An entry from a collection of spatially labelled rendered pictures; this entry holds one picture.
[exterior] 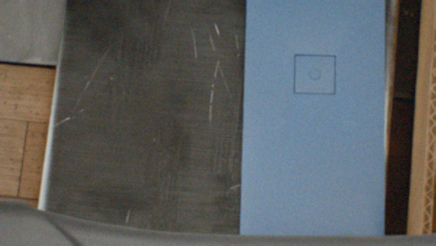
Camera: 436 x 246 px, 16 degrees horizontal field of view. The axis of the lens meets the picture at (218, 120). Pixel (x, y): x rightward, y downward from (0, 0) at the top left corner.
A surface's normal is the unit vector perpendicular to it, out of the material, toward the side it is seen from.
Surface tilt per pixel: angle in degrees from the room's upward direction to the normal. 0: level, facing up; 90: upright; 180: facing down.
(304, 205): 0
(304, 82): 0
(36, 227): 19
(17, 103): 0
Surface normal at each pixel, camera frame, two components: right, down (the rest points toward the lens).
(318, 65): 0.00, -0.29
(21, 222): 0.25, -0.48
